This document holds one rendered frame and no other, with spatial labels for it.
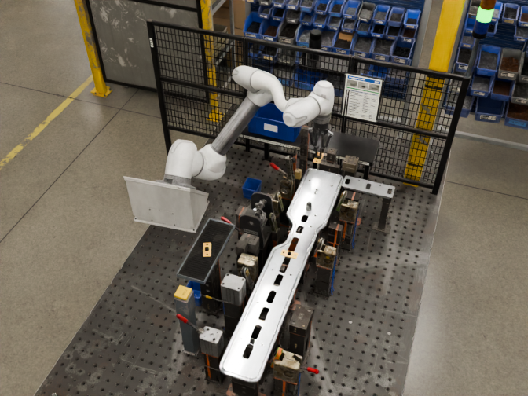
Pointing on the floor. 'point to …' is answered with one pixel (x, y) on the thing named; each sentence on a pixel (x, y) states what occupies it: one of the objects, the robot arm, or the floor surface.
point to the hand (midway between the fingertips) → (318, 152)
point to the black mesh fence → (298, 95)
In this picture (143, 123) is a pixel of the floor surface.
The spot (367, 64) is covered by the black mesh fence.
